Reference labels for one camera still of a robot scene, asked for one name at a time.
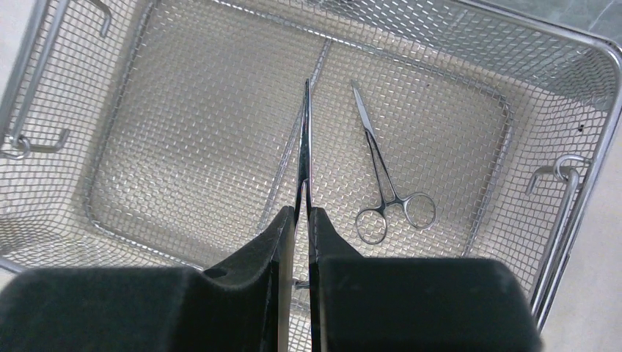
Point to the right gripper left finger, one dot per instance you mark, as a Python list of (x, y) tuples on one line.
[(239, 304)]

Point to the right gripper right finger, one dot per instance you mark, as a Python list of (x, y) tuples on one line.
[(411, 304)]

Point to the surgical forceps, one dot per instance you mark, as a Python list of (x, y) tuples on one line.
[(304, 174)]

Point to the beige cloth wrap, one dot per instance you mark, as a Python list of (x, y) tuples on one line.
[(586, 313)]

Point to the wire mesh instrument tray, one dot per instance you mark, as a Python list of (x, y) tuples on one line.
[(166, 133)]

